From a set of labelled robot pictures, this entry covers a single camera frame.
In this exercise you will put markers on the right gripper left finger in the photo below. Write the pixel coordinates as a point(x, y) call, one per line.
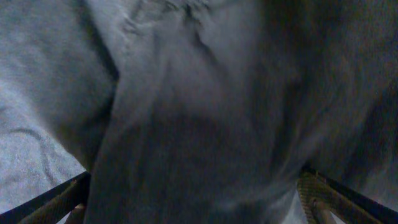
point(51, 206)

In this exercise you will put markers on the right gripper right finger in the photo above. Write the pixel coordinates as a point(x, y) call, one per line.
point(323, 199)

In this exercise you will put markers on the dark blue shorts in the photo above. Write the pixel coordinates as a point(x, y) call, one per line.
point(207, 111)

